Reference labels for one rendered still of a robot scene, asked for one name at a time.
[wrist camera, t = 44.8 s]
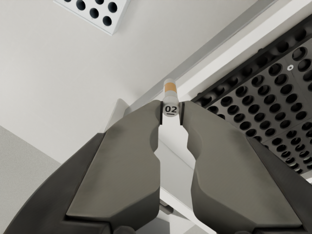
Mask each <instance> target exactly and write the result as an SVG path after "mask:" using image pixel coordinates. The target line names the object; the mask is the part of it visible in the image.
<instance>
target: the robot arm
mask: <svg viewBox="0 0 312 234"><path fill-rule="evenodd" d="M179 104H180V112H179V119H180V125H182V126H183V128H184V129H185V130H186V131H187V133H188V142H187V149H188V150H189V151H190V153H191V154H192V155H193V157H194V158H195V168H194V173H193V179H192V184H191V198H192V206H193V212H194V215H195V217H196V218H197V219H198V220H199V221H200V222H202V223H203V224H205V225H206V226H208V227H209V228H211V229H212V230H214V231H215V232H216V234H312V185H311V184H310V183H309V182H308V181H307V180H306V179H305V178H303V177H302V176H301V175H300V174H298V173H297V172H296V171H295V170H293V169H292V168H291V167H290V166H288V165H287V164H286V163H285V162H284V161H282V160H281V159H280V158H279V157H277V156H276V155H275V154H274V153H273V152H272V151H270V150H269V149H268V148H267V147H265V146H264V145H263V144H262V143H261V142H259V141H258V140H257V139H256V138H254V137H246V136H245V135H244V134H243V133H241V132H240V131H239V130H238V129H237V128H235V127H234V126H233V125H232V124H230V123H229V122H227V121H226V120H224V119H223V118H221V117H219V116H218V115H216V114H214V113H212V112H210V111H208V110H206V109H204V108H203V107H201V106H199V105H197V104H195V103H194V102H192V101H183V102H179ZM162 124H163V101H160V100H153V101H151V102H149V103H147V104H146V105H144V106H142V107H140V108H138V109H137V110H135V111H133V112H131V113H129V114H128V115H126V116H124V117H123V118H121V119H120V120H118V121H117V122H116V123H114V124H113V125H112V126H111V127H110V128H109V129H108V130H107V131H106V132H105V133H97V134H96V135H95V136H94V137H92V138H91V139H90V140H89V141H88V142H87V143H86V144H85V145H83V146H82V147H81V148H80V149H79V150H78V151H77V152H76V153H75V154H73V155H72V156H71V157H70V158H69V159H68V160H67V161H66V162H64V163H63V164H62V165H61V166H60V167H59V168H58V169H57V170H56V171H54V172H53V173H52V174H51V175H50V176H49V177H48V178H47V179H46V180H45V181H44V182H43V183H42V184H41V185H40V186H39V187H38V188H37V189H36V190H35V191H34V193H33V194H32V195H31V196H30V197H29V198H28V200H27V201H26V202H25V203H24V205H23V206H22V207H21V208H20V210H19V211H18V212H17V214H16V215H15V216H14V218H13V219H12V221H11V222H10V224H9V225H8V227H7V228H6V230H5V231H4V233H3V234H136V232H135V231H137V230H138V229H140V228H141V227H143V226H144V225H146V224H147V223H149V222H150V221H152V220H153V219H155V218H156V217H157V215H158V213H159V205H160V160H159V159H158V158H157V156H156V155H155V154H154V152H155V151H156V150H157V148H158V129H159V126H160V125H162Z"/></svg>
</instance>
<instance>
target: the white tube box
mask: <svg viewBox="0 0 312 234"><path fill-rule="evenodd" d="M130 1H131V0H53V2H54V3H56V4H58V5H59V6H61V7H63V8H64V9H66V10H68V11H69V12H71V13H73V14H74V15H76V16H78V17H80V18H81V19H83V20H85V21H86V22H88V23H90V24H91V25H93V26H95V27H96V28H98V29H100V30H101V31H103V32H105V33H107V34H108V35H110V36H112V35H114V34H115V33H116V32H117V31H118V29H119V26H120V24H121V22H122V19H123V17H124V15H125V12H126V10H127V8H128V5H129V3H130Z"/></svg>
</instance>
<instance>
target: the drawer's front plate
mask: <svg viewBox="0 0 312 234"><path fill-rule="evenodd" d="M128 107H129V105H128V104H127V103H126V102H125V101H124V100H122V99H121V98H119V99H118V100H116V101H115V102H114V103H113V104H112V105H111V107H110V109H109V111H108V113H107V115H106V117H105V120H104V122H103V124H102V126H101V128H100V130H99V133H105V132H106V131H107V130H108V129H109V128H110V127H111V126H112V125H113V124H114V123H116V122H117V121H118V120H120V119H121V118H123V116H124V112H125V109H127V108H128ZM154 154H155V155H156V156H157V158H158V159H159V160H160V199H162V200H163V201H164V202H166V203H167V204H168V205H170V206H171V207H173V208H174V209H175V210H177V211H178V212H179V213H181V214H182V215H184V216H185V217H187V218H188V219H189V220H191V221H192V222H193V223H195V224H196V225H198V226H199V227H200V228H202V229H203V230H205V231H206V232H207V233H209V234H216V232H215V231H214V230H212V229H211V228H209V227H208V226H206V225H205V224H203V223H202V222H200V221H199V220H198V219H197V218H196V217H195V215H194V212H193V206H192V198H191V184H192V179H193V173H194V170H193V169H192V168H190V167H189V166H188V165H187V164H186V163H185V162H184V161H183V160H182V159H181V158H180V157H179V156H178V155H176V154H175V153H174V152H173V151H172V150H171V149H170V148H169V147H168V146H166V145H165V144H164V143H163V142H162V141H161V140H160V139H158V148H157V150H156V151H155V152H154Z"/></svg>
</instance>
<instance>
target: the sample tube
mask: <svg viewBox="0 0 312 234"><path fill-rule="evenodd" d="M162 101H163V114H164V115H165V116H167V117H175V116H177V115H178V113H179V112H180V104H179V99H178V95H177V88H176V82H175V80H173V79H171V78H168V79H166V80H165V81H164V87H163V100H162Z"/></svg>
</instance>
